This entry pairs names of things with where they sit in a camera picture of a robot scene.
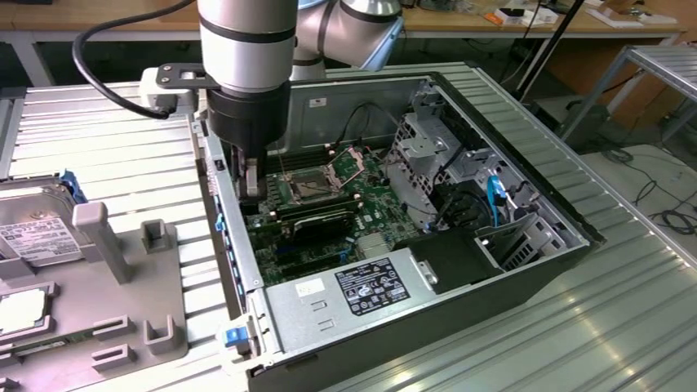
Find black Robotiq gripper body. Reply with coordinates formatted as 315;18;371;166
206;80;292;161

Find graphics card with black shroud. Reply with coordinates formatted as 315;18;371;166
239;198;355;249

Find CPU socket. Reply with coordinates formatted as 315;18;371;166
280;169;343;205

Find green RAM stick in slot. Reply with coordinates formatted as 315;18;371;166
271;200;359;216

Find metal socket cover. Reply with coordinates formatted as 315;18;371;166
324;146;372;185

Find black expansion slot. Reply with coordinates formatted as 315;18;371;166
278;252;343;267
280;261;346;279

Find green Dell motherboard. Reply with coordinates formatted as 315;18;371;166
228;149;438;287

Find silver chipset heatsink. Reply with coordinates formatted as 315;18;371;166
356;234;392;252

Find silver disk bay cage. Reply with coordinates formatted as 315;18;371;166
390;112;492;213

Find silver power supply unit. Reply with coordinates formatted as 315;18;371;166
264;248;440;354

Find blue case latch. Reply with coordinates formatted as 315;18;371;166
224;326;251;348

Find black plastic air shroud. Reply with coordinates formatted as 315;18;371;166
391;232;505;296

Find grey parts rack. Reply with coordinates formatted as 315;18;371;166
0;202;192;392

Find wooden desk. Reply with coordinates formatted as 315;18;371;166
0;0;688;87

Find silver perforated drive bay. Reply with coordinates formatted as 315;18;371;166
473;212;591;274

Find orange and white box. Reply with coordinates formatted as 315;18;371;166
485;8;525;28

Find CPU with silver lid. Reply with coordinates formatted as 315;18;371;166
0;290;48;338

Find open black PC case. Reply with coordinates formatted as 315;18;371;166
188;71;607;392

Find black slanted pole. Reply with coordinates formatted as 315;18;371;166
515;0;587;93

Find black box on floor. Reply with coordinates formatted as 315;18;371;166
531;96;611;151

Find flat white package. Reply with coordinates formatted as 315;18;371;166
585;4;645;29

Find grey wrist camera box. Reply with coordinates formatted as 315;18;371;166
139;62;223;120

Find black camera cable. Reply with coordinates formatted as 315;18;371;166
72;0;198;120

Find black looped wire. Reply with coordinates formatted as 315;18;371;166
335;103;406;150

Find black wire bundle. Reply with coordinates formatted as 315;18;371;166
427;183;495;234

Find hard disk with blue rail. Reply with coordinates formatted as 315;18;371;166
0;169;90;269

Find blue SATA wire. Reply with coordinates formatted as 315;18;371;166
485;173;507;229

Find black floor cable bundle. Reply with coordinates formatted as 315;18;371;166
651;210;697;237

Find aluminium frame table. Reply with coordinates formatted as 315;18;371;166
557;43;697;142

